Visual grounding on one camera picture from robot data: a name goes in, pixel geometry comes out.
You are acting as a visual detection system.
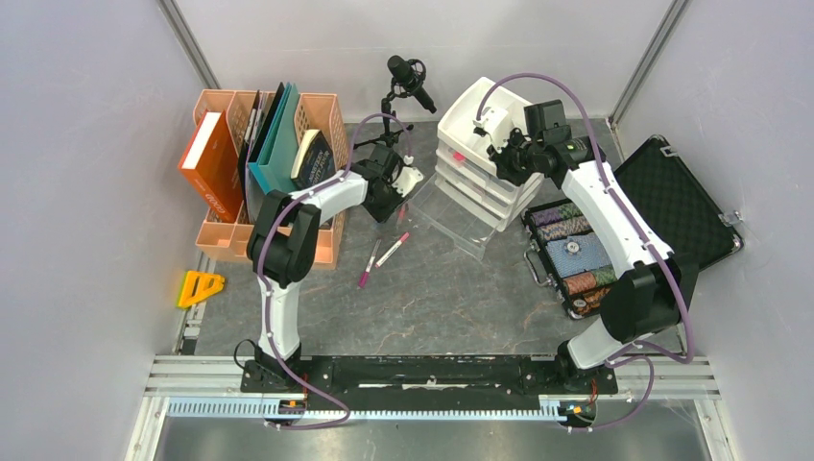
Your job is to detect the pink white marker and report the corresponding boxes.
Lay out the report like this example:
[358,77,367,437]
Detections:
[374,231,410,268]

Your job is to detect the white plastic drawer unit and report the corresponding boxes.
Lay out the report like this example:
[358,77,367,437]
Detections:
[410,77,543,259]

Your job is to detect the dark blue hardcover book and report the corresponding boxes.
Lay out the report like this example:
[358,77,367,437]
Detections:
[291,129,337,190]

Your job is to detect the peach plastic file organizer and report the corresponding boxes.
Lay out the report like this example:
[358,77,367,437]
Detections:
[193,89,349,263]

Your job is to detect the orange book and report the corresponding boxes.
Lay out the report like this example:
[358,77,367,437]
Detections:
[178,111,243,223]

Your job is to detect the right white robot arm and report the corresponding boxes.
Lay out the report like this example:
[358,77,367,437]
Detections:
[554,115,694,392]

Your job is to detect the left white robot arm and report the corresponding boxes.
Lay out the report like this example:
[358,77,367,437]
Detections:
[247,146,423,392]

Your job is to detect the magenta marker pen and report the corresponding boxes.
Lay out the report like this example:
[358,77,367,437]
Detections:
[358,238,382,288]

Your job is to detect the black open carrying case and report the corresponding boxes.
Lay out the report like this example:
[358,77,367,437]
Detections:
[521,134,745,320]

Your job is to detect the green file folder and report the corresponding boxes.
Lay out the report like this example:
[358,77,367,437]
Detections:
[251,83,300,193]

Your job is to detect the black microphone on tripod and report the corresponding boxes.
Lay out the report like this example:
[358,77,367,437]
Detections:
[353,55,437,148]

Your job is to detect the yellow orange block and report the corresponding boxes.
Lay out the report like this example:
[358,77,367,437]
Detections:
[176,271,226,309]

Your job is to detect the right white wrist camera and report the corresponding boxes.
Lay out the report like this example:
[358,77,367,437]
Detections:
[474,108,515,149]

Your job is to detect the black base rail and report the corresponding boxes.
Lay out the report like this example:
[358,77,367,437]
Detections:
[240,355,618,411]

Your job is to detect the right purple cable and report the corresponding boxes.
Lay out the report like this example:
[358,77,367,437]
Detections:
[475,71,696,434]

